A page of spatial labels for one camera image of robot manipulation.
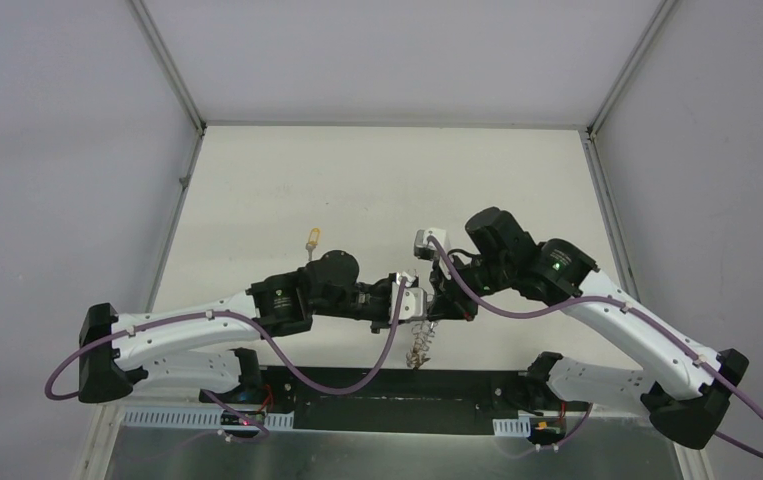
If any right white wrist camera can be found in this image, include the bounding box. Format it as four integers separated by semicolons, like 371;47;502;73
413;227;450;261

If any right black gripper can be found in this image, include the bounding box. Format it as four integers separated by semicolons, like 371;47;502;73
427;251;513;322

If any white cable duct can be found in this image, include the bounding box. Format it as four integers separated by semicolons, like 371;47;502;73
121;406;258;432
492;417;532;438

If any right white cable duct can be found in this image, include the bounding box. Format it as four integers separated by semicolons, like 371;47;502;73
492;417;532;438

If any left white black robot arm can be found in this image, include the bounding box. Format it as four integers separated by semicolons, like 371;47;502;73
74;250;417;405

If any metal disc with keyrings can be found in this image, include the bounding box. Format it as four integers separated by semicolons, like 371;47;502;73
405;321;437;370

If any left white cable duct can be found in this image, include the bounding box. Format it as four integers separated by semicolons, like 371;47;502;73
121;406;258;432

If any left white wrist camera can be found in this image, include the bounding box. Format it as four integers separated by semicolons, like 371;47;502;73
390;271;428;323

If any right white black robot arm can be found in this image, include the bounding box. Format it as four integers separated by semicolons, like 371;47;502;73
414;207;749;450

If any yellow tag key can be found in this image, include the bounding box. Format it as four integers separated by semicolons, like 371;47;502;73
305;228;321;261

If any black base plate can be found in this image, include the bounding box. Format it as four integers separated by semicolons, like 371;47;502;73
198;364;590;439

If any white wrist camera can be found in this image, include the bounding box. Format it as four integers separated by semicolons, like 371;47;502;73
413;227;450;261
390;271;428;323

